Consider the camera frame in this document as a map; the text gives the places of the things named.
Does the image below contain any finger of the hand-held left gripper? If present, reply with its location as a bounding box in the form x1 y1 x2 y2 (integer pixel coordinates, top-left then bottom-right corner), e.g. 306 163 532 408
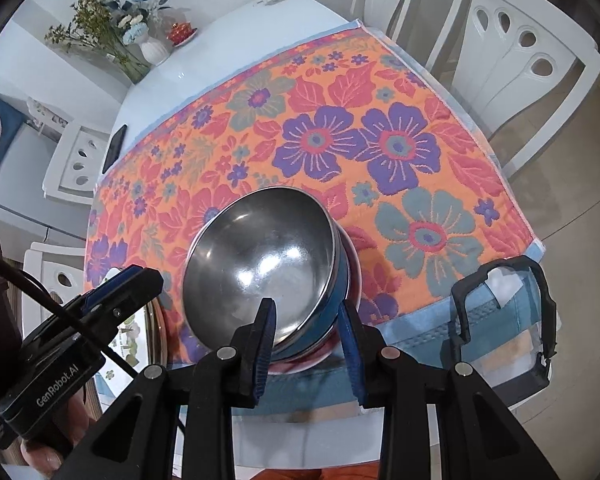
86 267 165 347
55 264 145 321

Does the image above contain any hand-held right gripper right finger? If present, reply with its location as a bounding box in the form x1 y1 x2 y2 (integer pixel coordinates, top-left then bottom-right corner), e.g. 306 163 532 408
339 300 533 480

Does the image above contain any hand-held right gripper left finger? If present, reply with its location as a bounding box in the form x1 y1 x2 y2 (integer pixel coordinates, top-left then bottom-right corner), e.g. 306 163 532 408
82 297 279 480

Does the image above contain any large white floral plate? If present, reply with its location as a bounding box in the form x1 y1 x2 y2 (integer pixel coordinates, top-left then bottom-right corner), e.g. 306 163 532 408
92 267 170 401

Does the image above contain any pink bowl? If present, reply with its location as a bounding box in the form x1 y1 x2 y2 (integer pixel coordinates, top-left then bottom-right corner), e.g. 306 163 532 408
272 232 365 375

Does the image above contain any blue steel bowl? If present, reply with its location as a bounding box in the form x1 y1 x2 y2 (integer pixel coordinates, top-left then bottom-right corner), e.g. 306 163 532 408
184 186 353 361

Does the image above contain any person's left hand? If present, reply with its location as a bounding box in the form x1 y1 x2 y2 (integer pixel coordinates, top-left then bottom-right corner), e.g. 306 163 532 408
20 390 94 473

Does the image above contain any white chair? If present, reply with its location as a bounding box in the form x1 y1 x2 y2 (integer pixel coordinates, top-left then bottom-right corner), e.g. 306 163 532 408
22 242 88 326
350 0 418 43
42 120 113 206
425 0 600 181

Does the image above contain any white cabinet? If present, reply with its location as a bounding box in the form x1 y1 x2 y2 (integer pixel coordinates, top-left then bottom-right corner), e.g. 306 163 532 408
0 97 98 261

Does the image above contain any black phone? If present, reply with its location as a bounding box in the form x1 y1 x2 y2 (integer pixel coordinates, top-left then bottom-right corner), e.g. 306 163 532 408
102 124 128 173

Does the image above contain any dark blue cushion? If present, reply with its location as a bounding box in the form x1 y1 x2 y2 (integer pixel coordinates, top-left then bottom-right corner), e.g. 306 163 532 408
0 91 26 201

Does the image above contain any orange floral tablecloth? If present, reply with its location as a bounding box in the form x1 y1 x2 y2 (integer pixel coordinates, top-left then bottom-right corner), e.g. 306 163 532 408
82 24 545 366

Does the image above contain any white vase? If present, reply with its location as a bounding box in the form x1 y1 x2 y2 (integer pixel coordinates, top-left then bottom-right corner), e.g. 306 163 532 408
139 35 173 67

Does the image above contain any dried yellow flower bunch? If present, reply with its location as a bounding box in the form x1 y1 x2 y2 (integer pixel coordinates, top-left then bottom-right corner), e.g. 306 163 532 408
44 0 151 85

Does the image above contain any red dish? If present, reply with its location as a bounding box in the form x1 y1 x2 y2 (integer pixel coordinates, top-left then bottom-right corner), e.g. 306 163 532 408
166 22 199 47

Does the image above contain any blue flower bouquet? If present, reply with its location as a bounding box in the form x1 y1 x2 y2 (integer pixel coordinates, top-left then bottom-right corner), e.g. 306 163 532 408
107 0 173 46

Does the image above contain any thick black cable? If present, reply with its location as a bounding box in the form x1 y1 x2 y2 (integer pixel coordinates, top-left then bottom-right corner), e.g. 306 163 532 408
0 247 188 441

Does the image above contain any black plastic frame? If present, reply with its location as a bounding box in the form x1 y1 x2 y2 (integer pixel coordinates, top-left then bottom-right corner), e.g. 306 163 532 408
450 255 560 391

